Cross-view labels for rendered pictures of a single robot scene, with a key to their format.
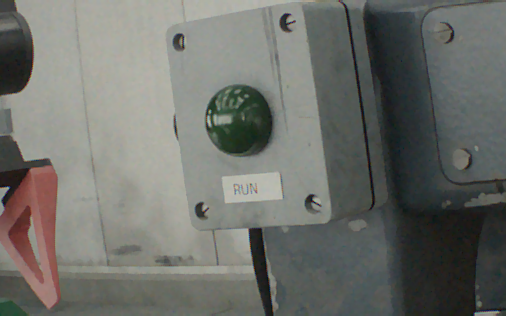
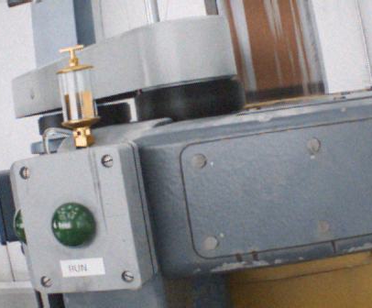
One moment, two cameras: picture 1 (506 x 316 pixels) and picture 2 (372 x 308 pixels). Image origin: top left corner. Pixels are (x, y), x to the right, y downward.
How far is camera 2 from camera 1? 19 cm
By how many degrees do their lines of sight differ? 26
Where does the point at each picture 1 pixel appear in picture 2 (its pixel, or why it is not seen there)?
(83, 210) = not seen: outside the picture
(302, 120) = (118, 225)
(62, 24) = not seen: outside the picture
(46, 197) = not seen: outside the picture
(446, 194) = (198, 265)
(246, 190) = (78, 269)
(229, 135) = (73, 236)
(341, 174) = (141, 258)
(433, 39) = (190, 165)
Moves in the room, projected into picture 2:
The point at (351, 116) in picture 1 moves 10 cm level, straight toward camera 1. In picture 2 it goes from (140, 220) to (201, 232)
